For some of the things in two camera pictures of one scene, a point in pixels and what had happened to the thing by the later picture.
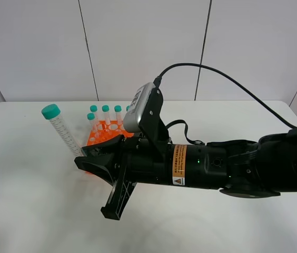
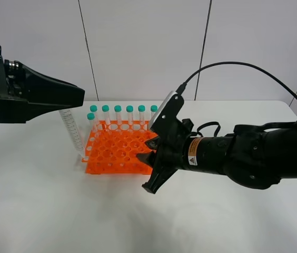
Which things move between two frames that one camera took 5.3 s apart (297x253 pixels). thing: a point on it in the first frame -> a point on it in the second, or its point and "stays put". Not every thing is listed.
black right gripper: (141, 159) -> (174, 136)
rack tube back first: (93, 109) stays put
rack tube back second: (105, 108) stays put
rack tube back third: (119, 114) stays put
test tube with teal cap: (52, 112) -> (69, 119)
